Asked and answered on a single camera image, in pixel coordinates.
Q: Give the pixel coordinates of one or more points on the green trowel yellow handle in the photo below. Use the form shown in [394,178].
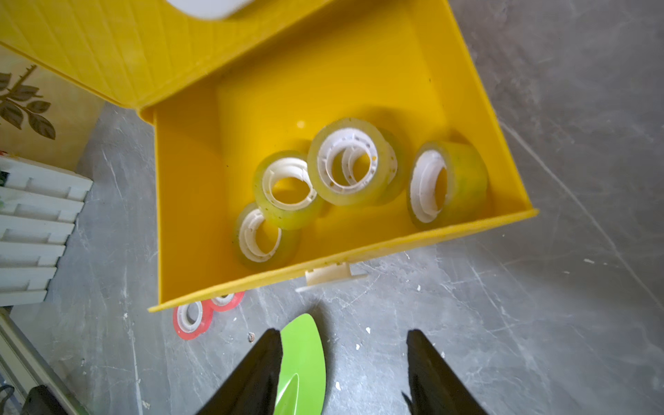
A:
[302,379]

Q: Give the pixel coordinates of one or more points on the yellow plastic drawer cabinet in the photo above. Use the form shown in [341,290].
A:
[136,54]

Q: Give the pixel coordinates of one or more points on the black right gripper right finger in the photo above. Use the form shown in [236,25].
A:
[434,387]

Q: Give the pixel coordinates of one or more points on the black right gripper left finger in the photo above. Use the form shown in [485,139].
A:
[253,386]

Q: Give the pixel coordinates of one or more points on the yellow tape roll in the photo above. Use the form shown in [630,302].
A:
[288,216]
[333,140]
[448,185]
[246,247]

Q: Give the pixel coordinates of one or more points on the yellow tape roll bottom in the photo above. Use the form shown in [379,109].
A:
[288,216]

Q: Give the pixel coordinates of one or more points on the red tape roll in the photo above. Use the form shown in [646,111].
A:
[225,303]
[192,320]

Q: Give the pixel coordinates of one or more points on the white flower planter box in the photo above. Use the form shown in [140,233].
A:
[40,205]

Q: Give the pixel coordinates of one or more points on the yellow drawer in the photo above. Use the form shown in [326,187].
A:
[269,78]

